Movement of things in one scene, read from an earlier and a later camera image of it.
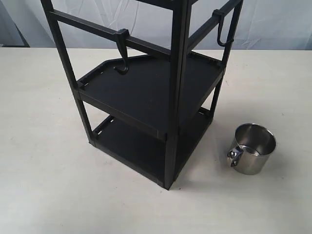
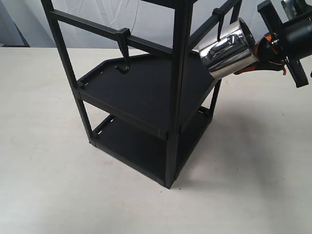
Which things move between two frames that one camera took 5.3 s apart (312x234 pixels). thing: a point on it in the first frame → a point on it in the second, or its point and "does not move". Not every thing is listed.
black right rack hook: x=219 y=14 does not move
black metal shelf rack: x=144 y=102 does not move
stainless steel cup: x=252 y=146 → x=236 y=48
